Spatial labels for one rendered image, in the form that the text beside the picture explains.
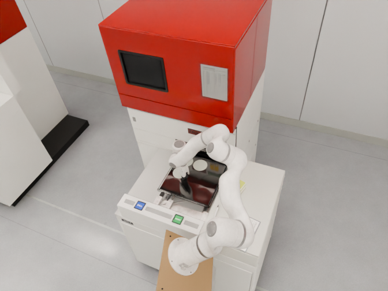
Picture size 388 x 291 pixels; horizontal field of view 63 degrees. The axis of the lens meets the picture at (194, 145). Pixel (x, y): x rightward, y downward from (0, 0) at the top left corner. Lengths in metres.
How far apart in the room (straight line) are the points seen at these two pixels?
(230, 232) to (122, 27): 1.22
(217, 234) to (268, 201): 0.70
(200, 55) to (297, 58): 1.79
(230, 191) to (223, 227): 0.19
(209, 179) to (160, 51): 0.89
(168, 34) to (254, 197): 1.06
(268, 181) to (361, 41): 1.66
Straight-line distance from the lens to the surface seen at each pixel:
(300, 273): 2.88
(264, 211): 1.95
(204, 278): 1.78
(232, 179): 1.49
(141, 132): 2.46
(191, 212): 2.04
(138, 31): 1.83
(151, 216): 1.97
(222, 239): 1.37
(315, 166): 3.51
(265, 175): 2.11
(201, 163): 2.24
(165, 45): 1.78
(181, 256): 1.64
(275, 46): 3.35
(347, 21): 3.16
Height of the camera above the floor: 2.62
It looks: 47 degrees down
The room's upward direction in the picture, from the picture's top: 6 degrees counter-clockwise
